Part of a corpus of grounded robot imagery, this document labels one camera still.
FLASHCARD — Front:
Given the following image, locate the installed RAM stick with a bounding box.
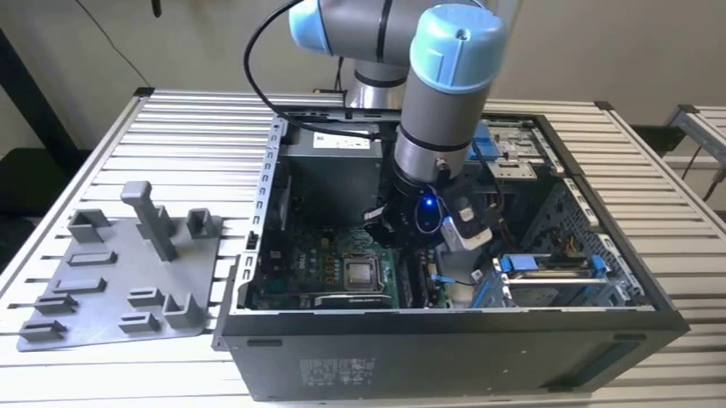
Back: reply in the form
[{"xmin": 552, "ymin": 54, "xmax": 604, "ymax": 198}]
[{"xmin": 416, "ymin": 250, "xmax": 430, "ymax": 308}]

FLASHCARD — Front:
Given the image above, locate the silver CPU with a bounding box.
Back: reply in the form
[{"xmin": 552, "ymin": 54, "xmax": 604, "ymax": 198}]
[{"xmin": 345, "ymin": 262, "xmax": 378, "ymax": 287}]

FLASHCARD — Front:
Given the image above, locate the grey power supply unit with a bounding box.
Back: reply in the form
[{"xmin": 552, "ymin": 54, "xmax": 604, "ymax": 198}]
[{"xmin": 285, "ymin": 127, "xmax": 386, "ymax": 226}]

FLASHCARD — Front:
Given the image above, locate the CPU socket with metal cover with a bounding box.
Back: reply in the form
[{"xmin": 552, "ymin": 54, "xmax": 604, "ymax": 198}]
[{"xmin": 336, "ymin": 252, "xmax": 389, "ymax": 297}]

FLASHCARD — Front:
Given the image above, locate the green motherboard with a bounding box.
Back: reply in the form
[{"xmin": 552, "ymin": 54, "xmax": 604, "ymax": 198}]
[{"xmin": 248, "ymin": 224, "xmax": 449, "ymax": 311}]

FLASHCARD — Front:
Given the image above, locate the black graphics card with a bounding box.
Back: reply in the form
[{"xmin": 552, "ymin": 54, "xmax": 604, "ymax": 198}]
[{"xmin": 313, "ymin": 294, "xmax": 397, "ymax": 312}]

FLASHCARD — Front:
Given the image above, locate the blue plastic drive carrier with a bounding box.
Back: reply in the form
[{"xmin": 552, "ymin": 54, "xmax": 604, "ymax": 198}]
[{"xmin": 468, "ymin": 120, "xmax": 497, "ymax": 162}]

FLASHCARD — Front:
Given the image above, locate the metal disk bay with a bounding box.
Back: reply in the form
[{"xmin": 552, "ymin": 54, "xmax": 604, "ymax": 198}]
[{"xmin": 480, "ymin": 121, "xmax": 540, "ymax": 182}]

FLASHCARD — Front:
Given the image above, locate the black open PC case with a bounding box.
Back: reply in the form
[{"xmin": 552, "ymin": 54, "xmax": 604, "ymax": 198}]
[{"xmin": 212, "ymin": 101, "xmax": 692, "ymax": 405}]

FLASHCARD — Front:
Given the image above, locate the grey plastic parts rack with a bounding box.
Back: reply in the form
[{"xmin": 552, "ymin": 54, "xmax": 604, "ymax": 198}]
[{"xmin": 15, "ymin": 180, "xmax": 238, "ymax": 354}]

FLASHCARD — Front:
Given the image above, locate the metal slat side table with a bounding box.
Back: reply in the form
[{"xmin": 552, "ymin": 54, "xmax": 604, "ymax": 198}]
[{"xmin": 661, "ymin": 104, "xmax": 726, "ymax": 171}]

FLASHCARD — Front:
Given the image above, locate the black chair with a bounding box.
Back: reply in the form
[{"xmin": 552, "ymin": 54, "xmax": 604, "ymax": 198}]
[{"xmin": 0, "ymin": 146, "xmax": 86, "ymax": 216}]

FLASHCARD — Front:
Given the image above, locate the black metal pole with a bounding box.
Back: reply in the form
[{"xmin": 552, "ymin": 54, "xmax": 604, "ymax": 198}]
[{"xmin": 0, "ymin": 27, "xmax": 78, "ymax": 150}]

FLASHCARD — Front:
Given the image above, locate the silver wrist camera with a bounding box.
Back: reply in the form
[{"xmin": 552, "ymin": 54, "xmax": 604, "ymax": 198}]
[{"xmin": 441, "ymin": 195, "xmax": 493, "ymax": 252}]

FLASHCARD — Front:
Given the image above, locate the blue flat data cable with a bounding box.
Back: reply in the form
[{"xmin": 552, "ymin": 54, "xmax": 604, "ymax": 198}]
[{"xmin": 430, "ymin": 274, "xmax": 482, "ymax": 286}]

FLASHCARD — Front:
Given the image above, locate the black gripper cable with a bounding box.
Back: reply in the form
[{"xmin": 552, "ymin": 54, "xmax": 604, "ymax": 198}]
[{"xmin": 241, "ymin": 0, "xmax": 397, "ymax": 139}]

